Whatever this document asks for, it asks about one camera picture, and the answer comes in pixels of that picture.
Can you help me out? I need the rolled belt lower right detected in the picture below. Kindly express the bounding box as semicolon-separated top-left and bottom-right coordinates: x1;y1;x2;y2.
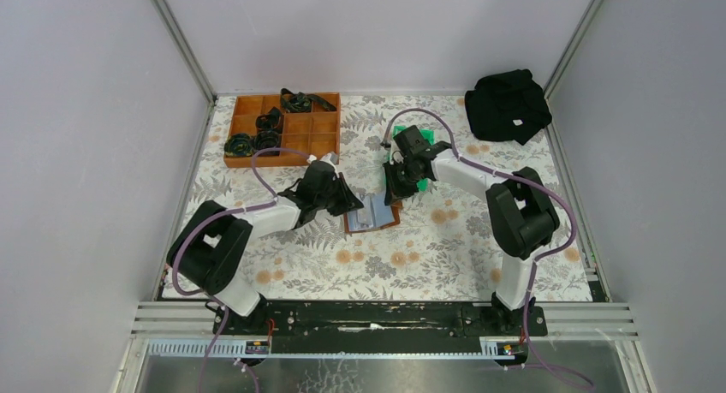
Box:
251;130;282;154

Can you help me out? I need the rolled belt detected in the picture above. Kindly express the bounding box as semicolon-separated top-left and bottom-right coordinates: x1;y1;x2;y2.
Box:
280;88;337;113
251;130;282;154
255;107;284;134
223;133;255;158

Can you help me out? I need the green plastic bin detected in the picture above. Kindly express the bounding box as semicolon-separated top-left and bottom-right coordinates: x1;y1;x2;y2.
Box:
384;125;436;200

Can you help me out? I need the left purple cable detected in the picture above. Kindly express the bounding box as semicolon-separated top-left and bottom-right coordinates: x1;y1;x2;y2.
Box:
170;147;318;393

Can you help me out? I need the rolled belt middle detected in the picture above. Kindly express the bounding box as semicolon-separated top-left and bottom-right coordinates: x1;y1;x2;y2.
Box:
255;107;284;134

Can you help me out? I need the rolled belt lower left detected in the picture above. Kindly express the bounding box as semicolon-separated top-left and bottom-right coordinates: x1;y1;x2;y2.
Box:
223;133;255;158

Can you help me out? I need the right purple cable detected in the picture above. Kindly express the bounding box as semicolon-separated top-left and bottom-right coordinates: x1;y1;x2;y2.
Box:
383;107;597;389

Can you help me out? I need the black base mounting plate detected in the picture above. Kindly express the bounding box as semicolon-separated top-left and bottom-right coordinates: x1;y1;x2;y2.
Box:
205;300;549;338

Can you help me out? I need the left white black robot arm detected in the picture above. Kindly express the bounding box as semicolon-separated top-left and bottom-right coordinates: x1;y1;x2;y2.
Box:
167;160;364;334

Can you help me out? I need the black cloth bundle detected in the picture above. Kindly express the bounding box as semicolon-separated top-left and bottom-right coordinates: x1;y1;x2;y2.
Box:
464;69;553;146

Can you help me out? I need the floral patterned table mat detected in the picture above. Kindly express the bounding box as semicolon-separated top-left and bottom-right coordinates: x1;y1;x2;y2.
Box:
161;94;594;302

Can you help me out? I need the purple cable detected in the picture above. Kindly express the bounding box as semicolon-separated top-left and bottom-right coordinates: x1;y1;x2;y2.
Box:
170;147;318;393
383;107;597;389

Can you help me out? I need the brown leather card holder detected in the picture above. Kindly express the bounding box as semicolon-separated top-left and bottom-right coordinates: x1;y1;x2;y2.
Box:
343;193;402;234

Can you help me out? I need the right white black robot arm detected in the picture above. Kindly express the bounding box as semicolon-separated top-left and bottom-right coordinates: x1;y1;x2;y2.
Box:
383;126;560;335

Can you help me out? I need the rolled belt top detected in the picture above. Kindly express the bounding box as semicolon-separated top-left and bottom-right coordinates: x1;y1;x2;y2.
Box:
280;88;337;113

